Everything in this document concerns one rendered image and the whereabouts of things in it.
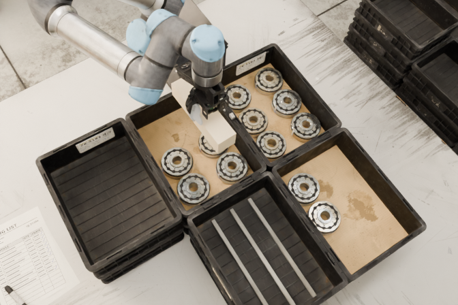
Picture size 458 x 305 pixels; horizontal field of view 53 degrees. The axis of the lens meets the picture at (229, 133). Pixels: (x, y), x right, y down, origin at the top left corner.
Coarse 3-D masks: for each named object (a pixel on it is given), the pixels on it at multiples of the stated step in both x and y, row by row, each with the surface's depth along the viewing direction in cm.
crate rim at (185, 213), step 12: (168, 96) 153; (144, 108) 151; (228, 120) 150; (240, 132) 148; (144, 144) 145; (156, 168) 141; (264, 168) 143; (240, 180) 140; (228, 192) 139; (180, 204) 136; (204, 204) 136
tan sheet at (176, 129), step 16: (176, 112) 162; (144, 128) 159; (160, 128) 159; (176, 128) 159; (192, 128) 159; (160, 144) 156; (176, 144) 156; (192, 144) 156; (160, 160) 153; (208, 160) 154; (208, 176) 151; (176, 192) 148
